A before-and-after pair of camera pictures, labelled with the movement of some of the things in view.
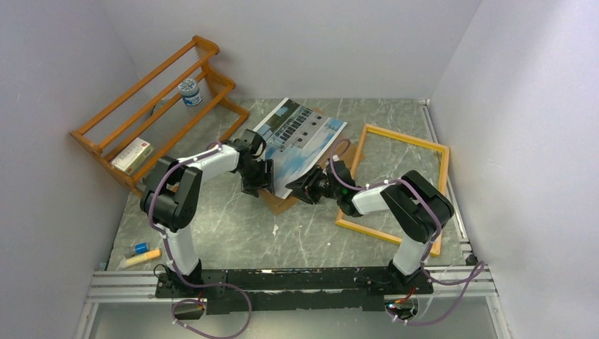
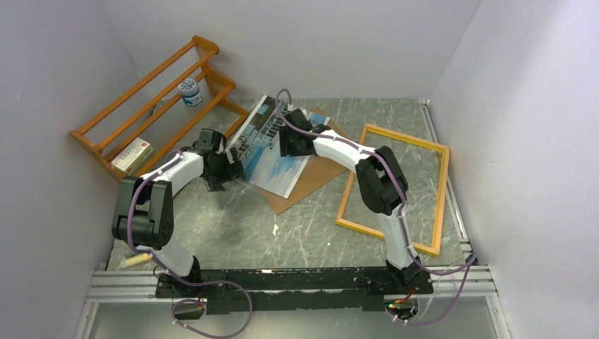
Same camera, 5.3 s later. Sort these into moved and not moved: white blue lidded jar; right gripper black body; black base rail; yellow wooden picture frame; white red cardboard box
Moved: right gripper black body
Not moved: black base rail; white red cardboard box; white blue lidded jar; yellow wooden picture frame
